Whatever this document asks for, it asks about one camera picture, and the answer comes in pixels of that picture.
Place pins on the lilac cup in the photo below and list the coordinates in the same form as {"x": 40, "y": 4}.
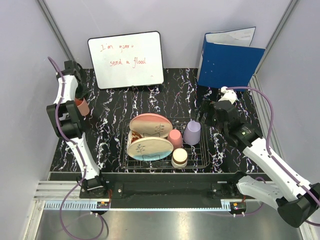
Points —
{"x": 192, "y": 133}

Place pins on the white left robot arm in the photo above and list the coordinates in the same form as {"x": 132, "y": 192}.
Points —
{"x": 66, "y": 115}

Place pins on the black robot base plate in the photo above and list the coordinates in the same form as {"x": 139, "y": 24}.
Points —
{"x": 148, "y": 191}

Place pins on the blue and beige plate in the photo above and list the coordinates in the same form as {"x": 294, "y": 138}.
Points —
{"x": 150, "y": 149}

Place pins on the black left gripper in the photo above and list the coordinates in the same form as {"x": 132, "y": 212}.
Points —
{"x": 83, "y": 93}

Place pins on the pink cup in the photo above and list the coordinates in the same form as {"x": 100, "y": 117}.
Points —
{"x": 82, "y": 106}
{"x": 175, "y": 137}

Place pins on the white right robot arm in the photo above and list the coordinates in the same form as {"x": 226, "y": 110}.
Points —
{"x": 294, "y": 197}

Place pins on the pink and beige plate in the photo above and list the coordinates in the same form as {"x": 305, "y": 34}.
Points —
{"x": 151, "y": 125}

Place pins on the whiteboard with red writing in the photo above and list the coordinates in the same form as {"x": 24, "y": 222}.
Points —
{"x": 127, "y": 60}

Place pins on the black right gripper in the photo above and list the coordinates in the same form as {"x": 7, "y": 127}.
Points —
{"x": 207, "y": 106}

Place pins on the red floral bowl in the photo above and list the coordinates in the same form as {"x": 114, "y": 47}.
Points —
{"x": 132, "y": 137}

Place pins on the blue ring binder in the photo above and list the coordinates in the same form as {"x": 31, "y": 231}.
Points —
{"x": 228, "y": 59}

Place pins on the grey wire dish rack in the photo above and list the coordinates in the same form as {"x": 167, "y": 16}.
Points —
{"x": 198, "y": 154}

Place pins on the grey cable duct rail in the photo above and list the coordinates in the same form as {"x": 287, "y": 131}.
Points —
{"x": 77, "y": 205}

